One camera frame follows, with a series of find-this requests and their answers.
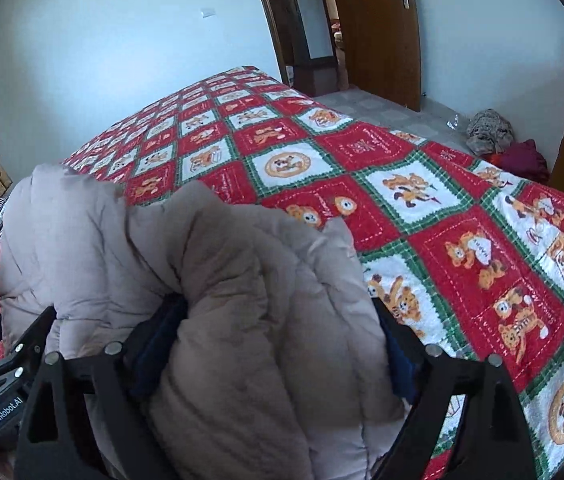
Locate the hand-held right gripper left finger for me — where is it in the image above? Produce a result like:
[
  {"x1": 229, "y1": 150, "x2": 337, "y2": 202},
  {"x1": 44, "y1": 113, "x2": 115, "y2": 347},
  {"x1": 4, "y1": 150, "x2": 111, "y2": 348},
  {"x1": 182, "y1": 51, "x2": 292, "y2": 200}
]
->
[{"x1": 14, "y1": 295, "x2": 191, "y2": 480}]

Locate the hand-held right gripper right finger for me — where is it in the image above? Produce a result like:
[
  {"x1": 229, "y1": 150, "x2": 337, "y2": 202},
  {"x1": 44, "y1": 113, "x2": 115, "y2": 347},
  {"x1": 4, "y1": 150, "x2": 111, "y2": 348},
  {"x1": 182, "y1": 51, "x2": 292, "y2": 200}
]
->
[{"x1": 372, "y1": 297, "x2": 536, "y2": 480}]

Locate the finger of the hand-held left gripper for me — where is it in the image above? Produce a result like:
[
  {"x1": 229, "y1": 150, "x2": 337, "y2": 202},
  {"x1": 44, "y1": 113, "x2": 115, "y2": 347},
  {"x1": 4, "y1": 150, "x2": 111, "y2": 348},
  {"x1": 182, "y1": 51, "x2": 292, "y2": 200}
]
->
[
  {"x1": 0, "y1": 305, "x2": 58, "y2": 367},
  {"x1": 0, "y1": 356, "x2": 38, "y2": 397}
]

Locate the beige quilted down jacket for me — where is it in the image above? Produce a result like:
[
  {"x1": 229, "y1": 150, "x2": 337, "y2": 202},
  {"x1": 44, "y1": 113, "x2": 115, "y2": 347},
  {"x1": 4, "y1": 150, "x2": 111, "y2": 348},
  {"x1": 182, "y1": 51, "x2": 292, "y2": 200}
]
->
[{"x1": 0, "y1": 162, "x2": 415, "y2": 480}]

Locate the red printed patchwork quilt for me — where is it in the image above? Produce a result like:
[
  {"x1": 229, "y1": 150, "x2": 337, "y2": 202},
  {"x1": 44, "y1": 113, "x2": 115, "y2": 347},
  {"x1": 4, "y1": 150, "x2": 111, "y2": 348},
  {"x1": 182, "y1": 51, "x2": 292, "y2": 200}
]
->
[{"x1": 0, "y1": 65, "x2": 564, "y2": 480}]

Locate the dark red cloth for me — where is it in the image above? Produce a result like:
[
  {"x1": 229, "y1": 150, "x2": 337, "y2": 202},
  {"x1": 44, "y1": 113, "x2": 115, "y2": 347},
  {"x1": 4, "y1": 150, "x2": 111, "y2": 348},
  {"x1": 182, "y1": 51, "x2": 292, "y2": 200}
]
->
[{"x1": 499, "y1": 140, "x2": 551, "y2": 184}]

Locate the beige crumpled cloth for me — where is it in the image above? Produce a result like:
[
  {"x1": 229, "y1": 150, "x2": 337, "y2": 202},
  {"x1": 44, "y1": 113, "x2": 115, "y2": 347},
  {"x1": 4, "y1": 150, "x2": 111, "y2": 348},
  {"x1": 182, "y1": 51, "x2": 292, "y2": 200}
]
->
[{"x1": 466, "y1": 109, "x2": 516, "y2": 156}]

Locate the brown wooden door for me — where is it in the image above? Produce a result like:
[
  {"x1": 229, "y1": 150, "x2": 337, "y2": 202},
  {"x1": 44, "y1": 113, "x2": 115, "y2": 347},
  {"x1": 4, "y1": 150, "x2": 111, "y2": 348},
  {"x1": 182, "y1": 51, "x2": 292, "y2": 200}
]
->
[{"x1": 329, "y1": 0, "x2": 423, "y2": 112}]

